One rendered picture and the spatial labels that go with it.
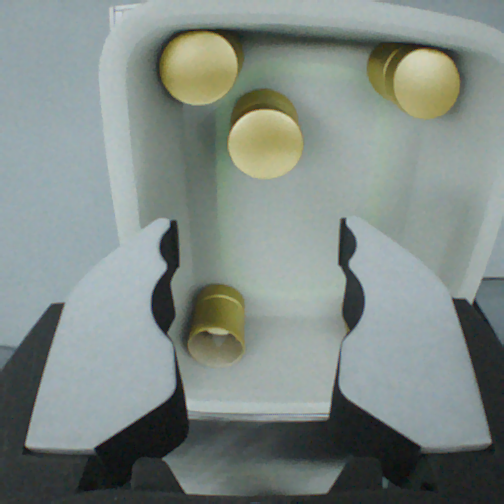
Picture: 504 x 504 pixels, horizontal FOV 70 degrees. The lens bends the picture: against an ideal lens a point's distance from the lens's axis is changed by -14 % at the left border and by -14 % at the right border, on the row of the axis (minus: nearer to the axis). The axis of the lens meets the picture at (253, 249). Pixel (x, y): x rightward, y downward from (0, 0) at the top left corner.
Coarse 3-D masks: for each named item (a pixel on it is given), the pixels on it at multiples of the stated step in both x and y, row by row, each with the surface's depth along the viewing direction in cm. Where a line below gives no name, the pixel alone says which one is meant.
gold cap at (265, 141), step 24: (264, 96) 19; (240, 120) 17; (264, 120) 17; (288, 120) 17; (240, 144) 18; (264, 144) 18; (288, 144) 18; (240, 168) 18; (264, 168) 18; (288, 168) 18
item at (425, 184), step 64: (192, 0) 12; (256, 0) 12; (320, 0) 12; (128, 64) 14; (256, 64) 20; (320, 64) 20; (128, 128) 15; (192, 128) 22; (320, 128) 22; (384, 128) 22; (448, 128) 19; (128, 192) 16; (192, 192) 24; (256, 192) 24; (320, 192) 24; (384, 192) 24; (448, 192) 20; (192, 256) 26; (256, 256) 26; (320, 256) 26; (448, 256) 20; (256, 320) 29; (320, 320) 29; (192, 384) 24; (256, 384) 25; (320, 384) 25
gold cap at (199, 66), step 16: (192, 32) 15; (208, 32) 15; (224, 32) 17; (176, 48) 15; (192, 48) 15; (208, 48) 15; (224, 48) 15; (240, 48) 19; (160, 64) 16; (176, 64) 16; (192, 64) 16; (208, 64) 16; (224, 64) 16; (240, 64) 18; (176, 80) 16; (192, 80) 16; (208, 80) 16; (224, 80) 16; (176, 96) 17; (192, 96) 17; (208, 96) 17
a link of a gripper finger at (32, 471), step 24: (48, 312) 8; (48, 336) 8; (24, 360) 7; (0, 384) 6; (24, 384) 7; (0, 408) 6; (24, 408) 6; (0, 432) 6; (24, 432) 6; (0, 456) 5; (24, 456) 5; (48, 456) 5; (72, 456) 5; (0, 480) 5; (24, 480) 5; (48, 480) 5; (72, 480) 5; (96, 480) 6
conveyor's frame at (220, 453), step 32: (480, 288) 28; (0, 352) 34; (192, 416) 30; (192, 448) 27; (224, 448) 27; (256, 448) 28; (288, 448) 28; (320, 448) 27; (192, 480) 25; (224, 480) 25; (256, 480) 25; (288, 480) 25; (320, 480) 25
